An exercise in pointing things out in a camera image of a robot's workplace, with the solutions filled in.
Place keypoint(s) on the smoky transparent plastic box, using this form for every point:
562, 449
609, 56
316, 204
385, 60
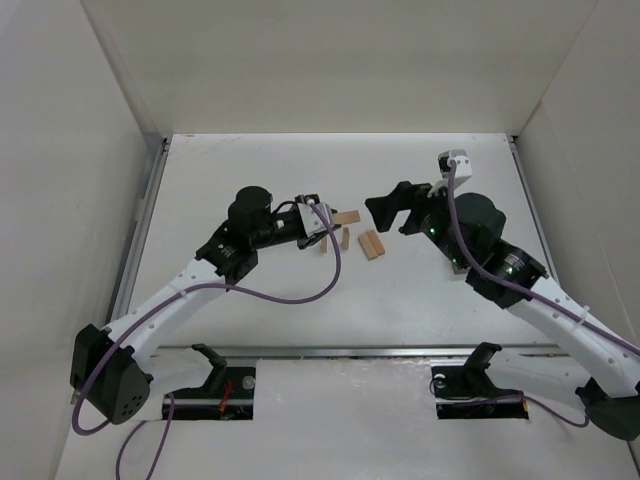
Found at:
459, 268

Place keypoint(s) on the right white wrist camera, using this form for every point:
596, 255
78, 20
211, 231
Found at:
455, 168

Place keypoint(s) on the engraved wood block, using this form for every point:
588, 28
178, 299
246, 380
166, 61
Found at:
371, 245

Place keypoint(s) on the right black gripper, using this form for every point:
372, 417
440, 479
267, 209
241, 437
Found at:
415, 209

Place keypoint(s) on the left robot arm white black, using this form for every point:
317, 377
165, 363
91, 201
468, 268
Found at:
118, 367

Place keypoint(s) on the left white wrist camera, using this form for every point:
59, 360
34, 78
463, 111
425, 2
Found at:
316, 216

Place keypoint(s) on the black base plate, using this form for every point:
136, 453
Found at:
231, 399
465, 392

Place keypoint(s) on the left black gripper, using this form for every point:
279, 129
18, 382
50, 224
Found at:
310, 238

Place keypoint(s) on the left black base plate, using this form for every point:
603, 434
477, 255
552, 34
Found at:
231, 399

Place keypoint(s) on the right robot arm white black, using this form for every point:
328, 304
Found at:
603, 380

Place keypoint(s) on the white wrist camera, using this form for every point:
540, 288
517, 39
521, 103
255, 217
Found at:
316, 216
455, 168

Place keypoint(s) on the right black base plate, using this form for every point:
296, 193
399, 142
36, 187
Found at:
465, 392

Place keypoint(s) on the plain wood block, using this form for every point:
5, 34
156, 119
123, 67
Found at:
346, 217

